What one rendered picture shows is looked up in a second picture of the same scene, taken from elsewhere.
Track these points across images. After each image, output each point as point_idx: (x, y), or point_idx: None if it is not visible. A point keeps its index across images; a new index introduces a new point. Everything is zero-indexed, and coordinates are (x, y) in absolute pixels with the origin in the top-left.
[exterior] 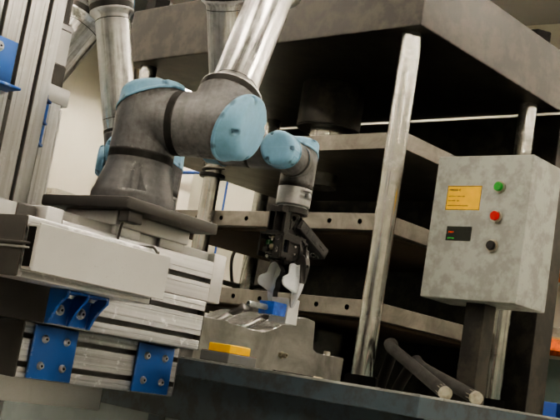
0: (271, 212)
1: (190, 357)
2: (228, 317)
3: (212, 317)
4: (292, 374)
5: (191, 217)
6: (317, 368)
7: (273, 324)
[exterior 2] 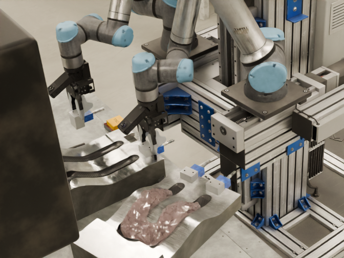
0: (88, 66)
1: (135, 130)
2: (81, 175)
3: (92, 179)
4: (102, 101)
5: (155, 39)
6: None
7: (65, 150)
